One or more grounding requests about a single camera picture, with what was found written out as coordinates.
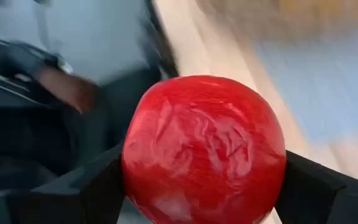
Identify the black table edge frame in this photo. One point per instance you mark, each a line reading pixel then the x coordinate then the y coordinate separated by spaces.
pixel 163 46

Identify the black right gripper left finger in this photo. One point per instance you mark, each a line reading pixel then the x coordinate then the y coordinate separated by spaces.
pixel 57 205

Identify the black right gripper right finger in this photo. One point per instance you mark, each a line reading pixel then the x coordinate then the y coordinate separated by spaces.
pixel 322 202

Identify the person's hand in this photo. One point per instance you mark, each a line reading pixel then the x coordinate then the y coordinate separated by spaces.
pixel 70 90

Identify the red apple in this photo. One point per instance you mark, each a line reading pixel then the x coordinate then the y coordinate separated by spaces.
pixel 204 149

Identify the woven straw basket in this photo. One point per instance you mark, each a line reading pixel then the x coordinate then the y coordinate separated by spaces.
pixel 259 18

